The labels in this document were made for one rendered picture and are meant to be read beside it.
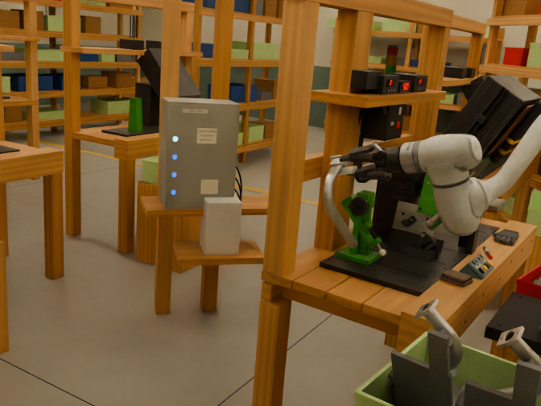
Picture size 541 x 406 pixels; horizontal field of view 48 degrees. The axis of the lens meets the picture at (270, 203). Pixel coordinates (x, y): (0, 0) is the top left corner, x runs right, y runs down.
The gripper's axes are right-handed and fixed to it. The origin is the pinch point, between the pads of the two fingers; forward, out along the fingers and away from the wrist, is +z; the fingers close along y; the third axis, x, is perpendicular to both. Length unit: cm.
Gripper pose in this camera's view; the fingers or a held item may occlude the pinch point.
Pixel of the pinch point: (343, 166)
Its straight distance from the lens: 185.8
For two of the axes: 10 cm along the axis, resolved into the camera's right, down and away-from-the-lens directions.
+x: -4.2, 6.7, -6.1
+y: -4.5, -7.4, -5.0
